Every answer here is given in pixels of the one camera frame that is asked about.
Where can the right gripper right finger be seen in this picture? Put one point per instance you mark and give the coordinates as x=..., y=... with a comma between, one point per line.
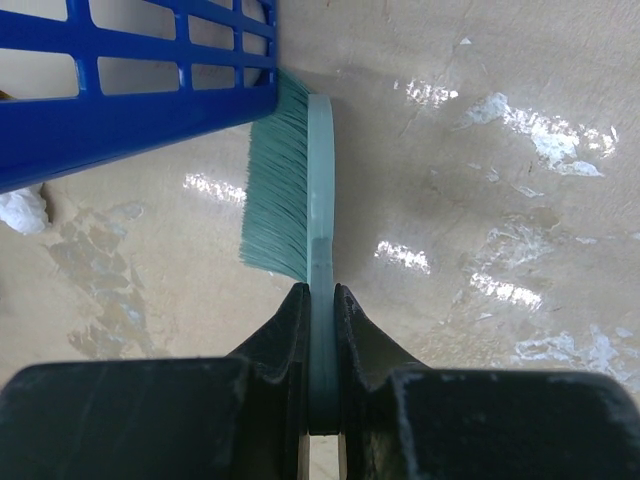
x=404, y=420

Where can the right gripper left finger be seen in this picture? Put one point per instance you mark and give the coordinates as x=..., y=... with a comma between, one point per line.
x=240, y=416

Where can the mint green hand brush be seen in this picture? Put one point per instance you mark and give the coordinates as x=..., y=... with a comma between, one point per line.
x=289, y=220

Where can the white paper scrap centre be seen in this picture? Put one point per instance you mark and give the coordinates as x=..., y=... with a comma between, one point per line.
x=24, y=210

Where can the blue plastic shopping basket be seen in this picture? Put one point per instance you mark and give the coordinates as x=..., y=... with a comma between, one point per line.
x=89, y=82

